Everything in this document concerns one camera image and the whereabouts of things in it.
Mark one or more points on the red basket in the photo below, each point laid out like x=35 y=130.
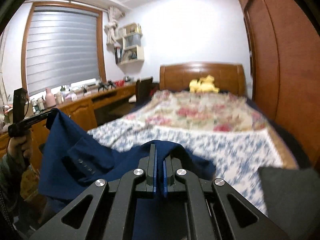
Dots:
x=119 y=83

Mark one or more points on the dark wooden chair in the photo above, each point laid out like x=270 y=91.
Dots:
x=143 y=90

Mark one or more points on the person's left hand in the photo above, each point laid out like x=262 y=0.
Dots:
x=23 y=144

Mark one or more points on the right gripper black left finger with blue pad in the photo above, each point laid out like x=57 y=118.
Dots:
x=106 y=209

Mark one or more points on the blue floral white bedsheet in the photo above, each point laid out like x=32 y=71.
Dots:
x=236 y=155

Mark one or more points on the white wall shelf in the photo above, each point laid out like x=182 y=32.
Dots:
x=128 y=47

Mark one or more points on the pink vase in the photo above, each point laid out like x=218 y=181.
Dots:
x=50 y=98

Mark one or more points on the navy blue suit jacket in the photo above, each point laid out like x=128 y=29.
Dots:
x=73 y=160

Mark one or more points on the wooden wardrobe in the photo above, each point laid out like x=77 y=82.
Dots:
x=285 y=52

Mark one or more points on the tied beige curtain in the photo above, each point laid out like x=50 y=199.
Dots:
x=114 y=14

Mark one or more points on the long wooden desk cabinet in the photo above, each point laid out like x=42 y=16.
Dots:
x=88 y=112

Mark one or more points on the grey window blind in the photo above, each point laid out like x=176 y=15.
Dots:
x=61 y=48

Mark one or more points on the yellow plush toy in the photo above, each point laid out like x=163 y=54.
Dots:
x=203 y=85

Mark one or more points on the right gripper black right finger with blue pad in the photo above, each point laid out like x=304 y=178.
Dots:
x=214 y=209

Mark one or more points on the pink floral quilt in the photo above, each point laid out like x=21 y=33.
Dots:
x=202 y=112

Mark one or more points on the wooden headboard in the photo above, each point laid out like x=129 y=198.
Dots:
x=230 y=77

